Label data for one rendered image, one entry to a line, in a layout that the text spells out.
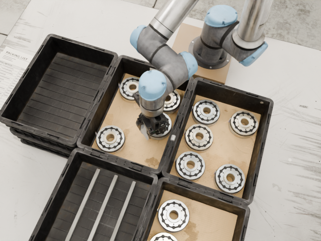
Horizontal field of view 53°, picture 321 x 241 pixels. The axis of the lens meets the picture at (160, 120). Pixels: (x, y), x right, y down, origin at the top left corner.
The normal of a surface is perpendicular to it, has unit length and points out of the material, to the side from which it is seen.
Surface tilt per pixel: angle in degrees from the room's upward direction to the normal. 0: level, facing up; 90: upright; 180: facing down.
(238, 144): 0
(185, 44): 4
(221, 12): 8
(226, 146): 0
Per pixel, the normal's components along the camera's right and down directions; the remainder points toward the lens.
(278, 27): 0.02, -0.43
